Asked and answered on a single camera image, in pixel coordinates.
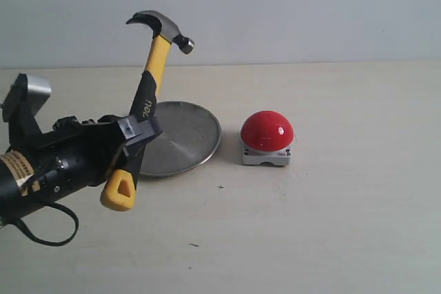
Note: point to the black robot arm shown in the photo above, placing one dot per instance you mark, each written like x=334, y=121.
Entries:
x=17, y=182

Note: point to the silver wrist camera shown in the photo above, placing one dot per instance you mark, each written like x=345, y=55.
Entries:
x=26, y=97

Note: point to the red dome push button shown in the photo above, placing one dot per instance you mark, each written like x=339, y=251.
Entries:
x=267, y=137

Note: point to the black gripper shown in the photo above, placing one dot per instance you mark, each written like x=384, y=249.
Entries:
x=74, y=155

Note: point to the yellow black claw hammer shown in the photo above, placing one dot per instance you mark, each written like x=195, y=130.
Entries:
x=148, y=101

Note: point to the round metal plate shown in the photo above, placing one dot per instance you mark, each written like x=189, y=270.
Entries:
x=191, y=135

